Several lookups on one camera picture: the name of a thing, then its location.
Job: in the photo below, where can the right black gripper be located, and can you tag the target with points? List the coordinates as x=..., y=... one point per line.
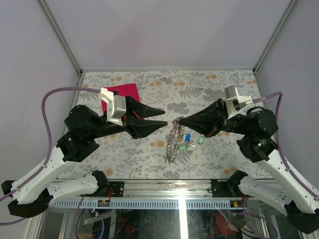
x=208, y=121

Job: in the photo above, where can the floral table mat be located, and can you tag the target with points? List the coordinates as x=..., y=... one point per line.
x=179, y=94

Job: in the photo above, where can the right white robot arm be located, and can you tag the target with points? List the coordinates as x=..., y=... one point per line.
x=257, y=126

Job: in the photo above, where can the aluminium front rail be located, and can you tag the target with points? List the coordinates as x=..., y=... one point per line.
x=157, y=194

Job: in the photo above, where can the red cloth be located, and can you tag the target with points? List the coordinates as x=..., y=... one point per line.
x=123, y=90

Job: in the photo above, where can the green tag key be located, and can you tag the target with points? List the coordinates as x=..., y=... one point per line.
x=184, y=147
x=201, y=140

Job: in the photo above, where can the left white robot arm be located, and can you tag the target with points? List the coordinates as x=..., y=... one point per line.
x=35, y=192

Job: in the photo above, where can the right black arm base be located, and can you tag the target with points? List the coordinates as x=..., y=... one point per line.
x=228, y=188

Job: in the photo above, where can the blue tag key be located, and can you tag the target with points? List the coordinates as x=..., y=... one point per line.
x=187, y=137

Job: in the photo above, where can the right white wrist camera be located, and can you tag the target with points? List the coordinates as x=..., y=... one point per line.
x=235, y=102

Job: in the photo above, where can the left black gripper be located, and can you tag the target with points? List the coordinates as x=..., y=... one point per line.
x=138, y=127

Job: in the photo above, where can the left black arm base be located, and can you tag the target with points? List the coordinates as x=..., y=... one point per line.
x=114, y=190

